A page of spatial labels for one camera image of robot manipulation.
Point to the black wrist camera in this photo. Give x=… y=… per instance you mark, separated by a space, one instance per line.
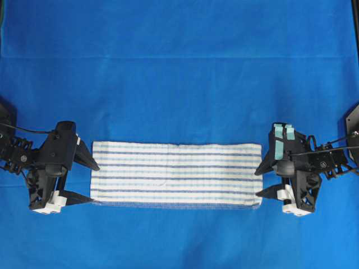
x=283 y=133
x=66 y=129

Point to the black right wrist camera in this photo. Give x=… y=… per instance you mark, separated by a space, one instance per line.
x=283 y=133

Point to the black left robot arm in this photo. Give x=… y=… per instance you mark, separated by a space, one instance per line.
x=17 y=153

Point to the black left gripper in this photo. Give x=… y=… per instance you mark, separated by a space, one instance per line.
x=46 y=182

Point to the white blue striped towel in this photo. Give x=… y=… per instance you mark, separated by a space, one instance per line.
x=211 y=176

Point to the blue table cloth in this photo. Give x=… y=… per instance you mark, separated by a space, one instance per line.
x=181 y=72

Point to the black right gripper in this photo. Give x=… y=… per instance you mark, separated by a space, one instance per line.
x=300 y=185

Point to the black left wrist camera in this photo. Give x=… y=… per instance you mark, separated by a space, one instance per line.
x=66 y=129

